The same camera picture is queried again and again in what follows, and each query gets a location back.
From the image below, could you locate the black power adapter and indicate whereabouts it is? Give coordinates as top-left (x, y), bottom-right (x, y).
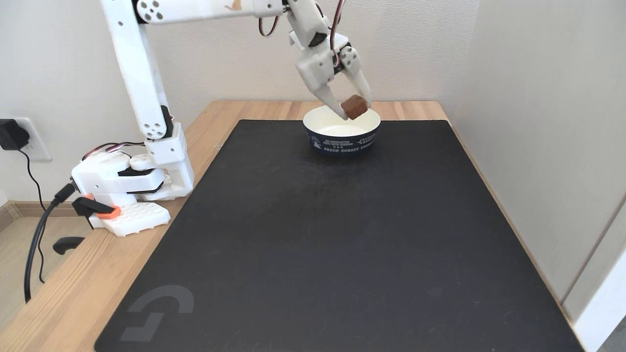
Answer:
top-left (0, 119), bottom-right (29, 151)

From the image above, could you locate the black desk mat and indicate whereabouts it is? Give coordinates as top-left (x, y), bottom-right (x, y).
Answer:
top-left (94, 120), bottom-right (585, 352)

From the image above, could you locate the black and orange clamp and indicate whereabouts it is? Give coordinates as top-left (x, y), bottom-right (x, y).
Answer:
top-left (53, 195), bottom-right (122, 256)

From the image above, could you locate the thin black cable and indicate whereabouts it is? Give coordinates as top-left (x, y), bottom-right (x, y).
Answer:
top-left (17, 149), bottom-right (47, 284)

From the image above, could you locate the red black white base cable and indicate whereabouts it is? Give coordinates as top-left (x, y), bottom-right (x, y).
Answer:
top-left (81, 141), bottom-right (147, 161)

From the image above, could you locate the wooden baseboard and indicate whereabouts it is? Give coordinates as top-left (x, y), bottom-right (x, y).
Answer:
top-left (0, 200), bottom-right (75, 232)

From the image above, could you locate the white door frame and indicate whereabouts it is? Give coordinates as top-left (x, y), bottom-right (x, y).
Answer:
top-left (561, 195), bottom-right (626, 352)

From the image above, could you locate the thick black cable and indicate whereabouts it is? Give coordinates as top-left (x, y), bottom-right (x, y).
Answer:
top-left (24, 183), bottom-right (77, 304)

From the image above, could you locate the red black white servo cable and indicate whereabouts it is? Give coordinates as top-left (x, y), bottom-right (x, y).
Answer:
top-left (330, 0), bottom-right (347, 67)

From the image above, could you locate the white wall outlet plate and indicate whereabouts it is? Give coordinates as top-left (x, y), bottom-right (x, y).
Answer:
top-left (15, 117), bottom-right (52, 162)

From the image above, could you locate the brown cube toy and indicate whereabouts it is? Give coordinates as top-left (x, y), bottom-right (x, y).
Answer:
top-left (340, 94), bottom-right (370, 121)

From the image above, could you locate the white and navy paper bowl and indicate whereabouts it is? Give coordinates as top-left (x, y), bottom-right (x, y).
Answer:
top-left (303, 105), bottom-right (381, 156)

